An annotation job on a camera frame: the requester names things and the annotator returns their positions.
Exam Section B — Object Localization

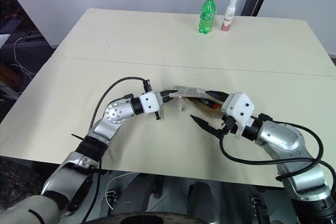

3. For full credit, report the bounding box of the white pink spray can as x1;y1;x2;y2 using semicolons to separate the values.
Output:
220;0;238;33

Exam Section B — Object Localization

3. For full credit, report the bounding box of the black round disc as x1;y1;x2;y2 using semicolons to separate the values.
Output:
98;211;212;224

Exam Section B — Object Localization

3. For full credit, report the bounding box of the dark cluttered shelf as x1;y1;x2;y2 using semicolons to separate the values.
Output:
0;0;56;124

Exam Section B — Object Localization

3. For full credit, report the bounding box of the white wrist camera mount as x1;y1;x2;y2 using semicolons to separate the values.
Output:
139;91;161;116
221;92;256;140

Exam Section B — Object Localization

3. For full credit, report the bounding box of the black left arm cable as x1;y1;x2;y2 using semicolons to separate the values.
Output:
85;77;153;221

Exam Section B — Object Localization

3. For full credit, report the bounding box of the thin white cable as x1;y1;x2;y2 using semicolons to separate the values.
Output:
104;173;138;209
13;37;35;78

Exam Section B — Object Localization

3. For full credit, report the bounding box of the beige grid mesh pouch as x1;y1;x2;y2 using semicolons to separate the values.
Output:
170;86;227;120

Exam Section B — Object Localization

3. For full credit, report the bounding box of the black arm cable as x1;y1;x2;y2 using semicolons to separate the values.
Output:
219;113;336;183
85;77;153;221

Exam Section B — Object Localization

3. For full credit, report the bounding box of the green plastic bottle yellow cap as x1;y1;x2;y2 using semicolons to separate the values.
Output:
197;0;217;36

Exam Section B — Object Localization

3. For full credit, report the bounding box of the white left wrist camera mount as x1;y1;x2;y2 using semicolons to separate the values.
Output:
139;91;161;116

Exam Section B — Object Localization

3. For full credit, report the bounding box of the dark rounded shape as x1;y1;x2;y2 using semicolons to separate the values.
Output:
188;181;225;224
115;173;165;216

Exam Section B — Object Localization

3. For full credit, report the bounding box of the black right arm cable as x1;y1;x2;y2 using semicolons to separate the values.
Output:
219;113;336;183

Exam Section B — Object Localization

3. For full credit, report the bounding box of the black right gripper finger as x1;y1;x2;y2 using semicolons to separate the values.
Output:
190;114;224;137
205;90;229;102

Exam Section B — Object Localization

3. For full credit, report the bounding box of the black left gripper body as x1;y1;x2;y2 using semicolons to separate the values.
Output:
155;90;169;121

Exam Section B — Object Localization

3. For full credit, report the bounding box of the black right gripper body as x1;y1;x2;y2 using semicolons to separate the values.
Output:
219;115;237;137

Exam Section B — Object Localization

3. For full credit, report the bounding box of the red marker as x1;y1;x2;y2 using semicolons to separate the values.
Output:
201;99;219;110

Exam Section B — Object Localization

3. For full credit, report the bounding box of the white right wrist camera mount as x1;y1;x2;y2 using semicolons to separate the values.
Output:
221;92;256;140

